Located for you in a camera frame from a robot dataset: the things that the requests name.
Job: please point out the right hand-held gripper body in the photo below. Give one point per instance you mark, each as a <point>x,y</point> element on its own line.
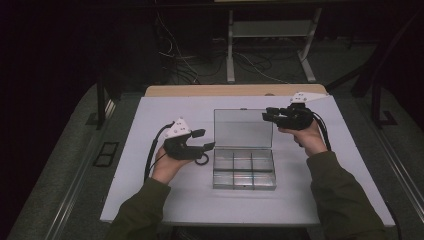
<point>296,118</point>

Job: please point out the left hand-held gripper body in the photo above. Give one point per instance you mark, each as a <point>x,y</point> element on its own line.
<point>180,151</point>

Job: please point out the clear plastic compartment box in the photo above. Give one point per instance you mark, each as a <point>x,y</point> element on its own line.
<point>243,166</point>

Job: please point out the person's left hand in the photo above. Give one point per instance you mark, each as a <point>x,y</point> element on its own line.
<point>166,168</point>

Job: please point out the person's right hand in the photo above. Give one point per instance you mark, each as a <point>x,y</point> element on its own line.
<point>310,140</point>

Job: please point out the white foam board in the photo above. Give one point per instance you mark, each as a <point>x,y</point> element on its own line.
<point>186,106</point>

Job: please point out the wooden table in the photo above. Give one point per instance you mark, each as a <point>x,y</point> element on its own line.
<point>233,90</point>

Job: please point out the black metal bar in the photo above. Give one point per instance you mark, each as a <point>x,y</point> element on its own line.
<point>346,78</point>

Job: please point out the black floor socket plate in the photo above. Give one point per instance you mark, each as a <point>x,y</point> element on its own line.
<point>106,154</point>

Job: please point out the white metal stand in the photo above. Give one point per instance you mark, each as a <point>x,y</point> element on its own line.
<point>266,29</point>

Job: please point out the black metal stand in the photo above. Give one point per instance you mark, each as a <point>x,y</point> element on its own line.
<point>100,100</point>
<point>376,100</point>

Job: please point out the aluminium floor rail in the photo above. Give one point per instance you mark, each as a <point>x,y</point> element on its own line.
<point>71,196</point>
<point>400,166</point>

